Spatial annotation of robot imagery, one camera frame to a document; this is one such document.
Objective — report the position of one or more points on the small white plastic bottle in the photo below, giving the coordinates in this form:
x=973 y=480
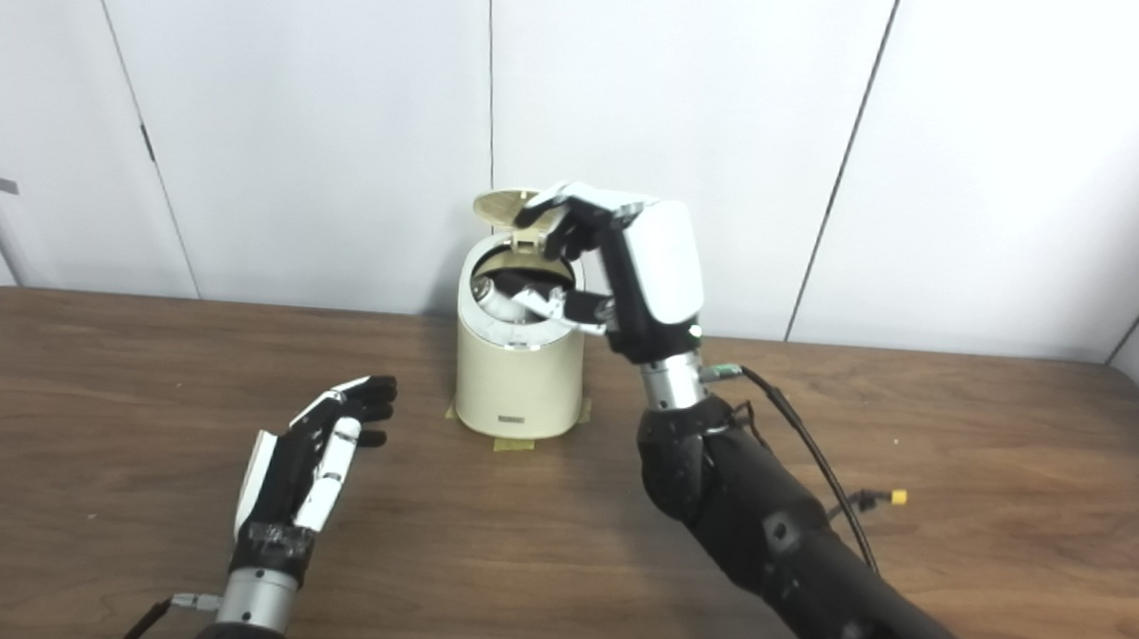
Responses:
x=497 y=301

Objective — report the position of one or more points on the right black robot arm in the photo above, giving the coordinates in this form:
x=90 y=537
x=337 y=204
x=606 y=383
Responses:
x=765 y=534

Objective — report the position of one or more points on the cream-colored bin body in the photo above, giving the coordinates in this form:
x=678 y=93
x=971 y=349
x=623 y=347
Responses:
x=515 y=376

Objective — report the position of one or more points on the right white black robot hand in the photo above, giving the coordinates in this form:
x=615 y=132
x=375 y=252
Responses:
x=658 y=266

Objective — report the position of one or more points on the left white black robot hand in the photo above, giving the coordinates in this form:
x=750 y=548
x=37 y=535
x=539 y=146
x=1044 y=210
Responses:
x=283 y=480

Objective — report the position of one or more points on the small gray wall label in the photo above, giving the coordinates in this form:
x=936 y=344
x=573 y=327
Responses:
x=4 y=185

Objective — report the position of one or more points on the round cream bin lid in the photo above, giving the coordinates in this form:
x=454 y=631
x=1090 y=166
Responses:
x=495 y=204

